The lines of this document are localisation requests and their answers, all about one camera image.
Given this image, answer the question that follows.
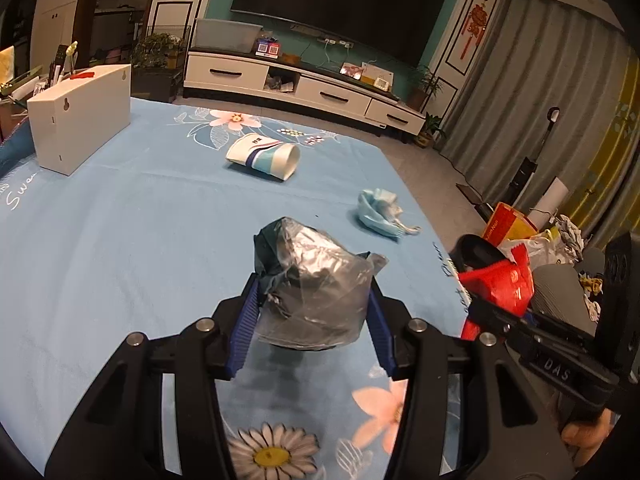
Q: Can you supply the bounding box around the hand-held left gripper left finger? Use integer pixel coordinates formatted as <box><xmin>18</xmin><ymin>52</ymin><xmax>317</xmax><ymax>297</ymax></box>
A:
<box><xmin>45</xmin><ymin>274</ymin><xmax>262</xmax><ymax>480</ymax></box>

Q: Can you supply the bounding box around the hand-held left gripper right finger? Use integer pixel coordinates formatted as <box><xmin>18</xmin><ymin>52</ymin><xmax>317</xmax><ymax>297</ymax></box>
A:
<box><xmin>367</xmin><ymin>280</ymin><xmax>576</xmax><ymax>480</ymax></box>

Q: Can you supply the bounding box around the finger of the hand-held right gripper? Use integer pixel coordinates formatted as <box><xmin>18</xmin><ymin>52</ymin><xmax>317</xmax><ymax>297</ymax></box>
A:
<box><xmin>465</xmin><ymin>295</ymin><xmax>545</xmax><ymax>342</ymax></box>

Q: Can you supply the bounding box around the red wrapper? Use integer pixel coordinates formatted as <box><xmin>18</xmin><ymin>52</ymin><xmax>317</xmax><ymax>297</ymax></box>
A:
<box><xmin>457</xmin><ymin>248</ymin><xmax>535</xmax><ymax>341</ymax></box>

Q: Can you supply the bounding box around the black trash bin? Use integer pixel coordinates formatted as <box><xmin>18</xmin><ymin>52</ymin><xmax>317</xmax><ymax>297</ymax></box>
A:
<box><xmin>447</xmin><ymin>233</ymin><xmax>512</xmax><ymax>311</ymax></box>

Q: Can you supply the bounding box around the grey plastic bag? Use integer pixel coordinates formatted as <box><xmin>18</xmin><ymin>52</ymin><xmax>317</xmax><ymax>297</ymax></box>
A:
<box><xmin>253</xmin><ymin>217</ymin><xmax>390</xmax><ymax>354</ymax></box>

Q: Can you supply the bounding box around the person's right hand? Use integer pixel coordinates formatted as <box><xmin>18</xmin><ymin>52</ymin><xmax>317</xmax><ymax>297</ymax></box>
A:
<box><xmin>560</xmin><ymin>407</ymin><xmax>614</xmax><ymax>469</ymax></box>

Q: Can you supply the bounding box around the grey ribbed cloth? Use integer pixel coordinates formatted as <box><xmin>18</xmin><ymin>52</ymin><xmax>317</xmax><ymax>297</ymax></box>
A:
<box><xmin>530</xmin><ymin>264</ymin><xmax>607</xmax><ymax>332</ymax></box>

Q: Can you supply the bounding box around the orange yellow snack bag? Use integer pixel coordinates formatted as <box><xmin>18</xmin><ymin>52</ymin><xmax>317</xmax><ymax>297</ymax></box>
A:
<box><xmin>482</xmin><ymin>202</ymin><xmax>539</xmax><ymax>242</ymax></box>

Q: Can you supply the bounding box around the blue face mask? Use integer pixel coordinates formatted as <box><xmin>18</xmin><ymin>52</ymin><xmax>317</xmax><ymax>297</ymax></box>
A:
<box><xmin>354</xmin><ymin>188</ymin><xmax>422</xmax><ymax>242</ymax></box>

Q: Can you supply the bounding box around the white paper roll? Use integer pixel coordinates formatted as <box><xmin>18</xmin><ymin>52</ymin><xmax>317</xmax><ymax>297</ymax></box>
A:
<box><xmin>529</xmin><ymin>177</ymin><xmax>569</xmax><ymax>227</ymax></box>

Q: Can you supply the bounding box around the blue floral tablecloth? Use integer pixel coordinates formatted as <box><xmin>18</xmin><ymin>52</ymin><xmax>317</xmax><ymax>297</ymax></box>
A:
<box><xmin>0</xmin><ymin>97</ymin><xmax>474</xmax><ymax>480</ymax></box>

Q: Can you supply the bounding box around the upright vacuum cleaner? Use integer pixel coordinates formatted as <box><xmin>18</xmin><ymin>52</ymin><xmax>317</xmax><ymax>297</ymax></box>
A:
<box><xmin>504</xmin><ymin>107</ymin><xmax>561</xmax><ymax>212</ymax></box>

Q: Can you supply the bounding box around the yellow patterned curtain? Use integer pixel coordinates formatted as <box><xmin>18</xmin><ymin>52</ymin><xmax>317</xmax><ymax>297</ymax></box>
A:
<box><xmin>564</xmin><ymin>54</ymin><xmax>640</xmax><ymax>242</ymax></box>

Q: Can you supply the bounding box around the striped paper cup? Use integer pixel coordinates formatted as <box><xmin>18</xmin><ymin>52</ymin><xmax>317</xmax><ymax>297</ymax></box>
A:
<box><xmin>225</xmin><ymin>134</ymin><xmax>301</xmax><ymax>182</ymax></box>

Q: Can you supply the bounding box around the small potted plant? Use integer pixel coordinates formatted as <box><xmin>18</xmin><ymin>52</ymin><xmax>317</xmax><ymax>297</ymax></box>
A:
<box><xmin>417</xmin><ymin>112</ymin><xmax>447</xmax><ymax>149</ymax></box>

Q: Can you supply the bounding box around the grey curtain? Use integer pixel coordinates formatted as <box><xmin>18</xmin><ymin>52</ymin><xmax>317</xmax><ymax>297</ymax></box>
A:
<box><xmin>439</xmin><ymin>0</ymin><xmax>632</xmax><ymax>212</ymax></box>

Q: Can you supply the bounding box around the tall potted plant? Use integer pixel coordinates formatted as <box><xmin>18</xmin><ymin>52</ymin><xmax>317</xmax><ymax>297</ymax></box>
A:
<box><xmin>407</xmin><ymin>64</ymin><xmax>444</xmax><ymax>111</ymax></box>

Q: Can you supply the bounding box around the white desk calendar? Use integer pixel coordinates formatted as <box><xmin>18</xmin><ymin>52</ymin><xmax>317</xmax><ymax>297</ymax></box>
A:
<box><xmin>360</xmin><ymin>62</ymin><xmax>396</xmax><ymax>91</ymax></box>

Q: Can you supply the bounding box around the white television cabinet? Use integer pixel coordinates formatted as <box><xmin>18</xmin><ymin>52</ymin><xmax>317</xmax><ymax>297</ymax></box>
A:
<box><xmin>182</xmin><ymin>47</ymin><xmax>427</xmax><ymax>137</ymax></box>

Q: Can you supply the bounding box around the black plant stand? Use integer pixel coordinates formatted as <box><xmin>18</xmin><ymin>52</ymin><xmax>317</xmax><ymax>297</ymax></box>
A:
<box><xmin>130</xmin><ymin>67</ymin><xmax>184</xmax><ymax>104</ymax></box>

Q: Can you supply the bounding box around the white rectangular box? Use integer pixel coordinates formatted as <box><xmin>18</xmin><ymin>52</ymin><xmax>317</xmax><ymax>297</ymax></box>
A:
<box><xmin>26</xmin><ymin>63</ymin><xmax>132</xmax><ymax>177</ymax></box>

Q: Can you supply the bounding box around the bushy potted plant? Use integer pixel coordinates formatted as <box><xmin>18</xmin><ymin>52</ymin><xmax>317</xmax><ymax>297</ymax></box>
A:
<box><xmin>130</xmin><ymin>32</ymin><xmax>187</xmax><ymax>69</ymax></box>

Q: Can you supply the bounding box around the clear storage box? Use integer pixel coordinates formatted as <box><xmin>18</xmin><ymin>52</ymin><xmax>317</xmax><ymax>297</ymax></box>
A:
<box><xmin>192</xmin><ymin>18</ymin><xmax>264</xmax><ymax>55</ymax></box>

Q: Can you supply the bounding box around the black television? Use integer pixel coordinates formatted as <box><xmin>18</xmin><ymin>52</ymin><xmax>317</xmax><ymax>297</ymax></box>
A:
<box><xmin>229</xmin><ymin>0</ymin><xmax>449</xmax><ymax>69</ymax></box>

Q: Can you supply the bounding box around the red knot wall ornament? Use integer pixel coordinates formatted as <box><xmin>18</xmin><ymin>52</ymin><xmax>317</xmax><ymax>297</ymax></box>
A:
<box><xmin>459</xmin><ymin>2</ymin><xmax>489</xmax><ymax>61</ymax></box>

